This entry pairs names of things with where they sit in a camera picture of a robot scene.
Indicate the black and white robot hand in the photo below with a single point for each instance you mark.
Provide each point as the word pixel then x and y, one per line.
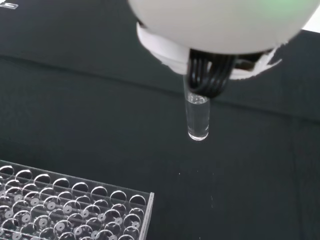
pixel 212 27

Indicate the clear plastic test tube rack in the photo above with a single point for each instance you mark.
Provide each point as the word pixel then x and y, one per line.
pixel 70 210

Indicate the black bench cloth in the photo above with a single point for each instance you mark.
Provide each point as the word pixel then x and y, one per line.
pixel 87 105

